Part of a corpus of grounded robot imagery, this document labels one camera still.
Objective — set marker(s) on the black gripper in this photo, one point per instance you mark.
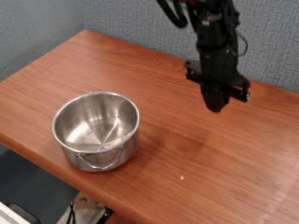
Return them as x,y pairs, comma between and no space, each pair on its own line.
216,74

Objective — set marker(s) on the stainless steel pot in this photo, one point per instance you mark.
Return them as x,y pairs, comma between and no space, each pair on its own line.
94,128

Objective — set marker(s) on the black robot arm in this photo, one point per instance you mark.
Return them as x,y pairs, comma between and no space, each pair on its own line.
215,21

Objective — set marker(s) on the white object bottom left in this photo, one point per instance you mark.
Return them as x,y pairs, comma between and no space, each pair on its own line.
12,214

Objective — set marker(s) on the table leg bracket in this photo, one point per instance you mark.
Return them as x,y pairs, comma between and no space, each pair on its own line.
85,211

